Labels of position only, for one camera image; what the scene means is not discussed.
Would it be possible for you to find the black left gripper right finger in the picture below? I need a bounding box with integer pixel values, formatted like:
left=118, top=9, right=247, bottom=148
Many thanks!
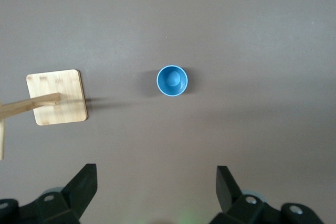
left=209, top=165, right=324, bottom=224

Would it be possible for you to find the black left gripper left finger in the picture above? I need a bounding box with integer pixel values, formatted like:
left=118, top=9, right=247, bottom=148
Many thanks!
left=0, top=163, right=98, bottom=224

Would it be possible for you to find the small blue cup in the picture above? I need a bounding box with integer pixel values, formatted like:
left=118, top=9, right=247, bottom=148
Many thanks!
left=156, top=65, right=188, bottom=98

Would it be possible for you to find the bamboo mug stand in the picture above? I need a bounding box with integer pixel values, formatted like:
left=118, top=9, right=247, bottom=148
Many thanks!
left=0, top=69, right=88, bottom=161

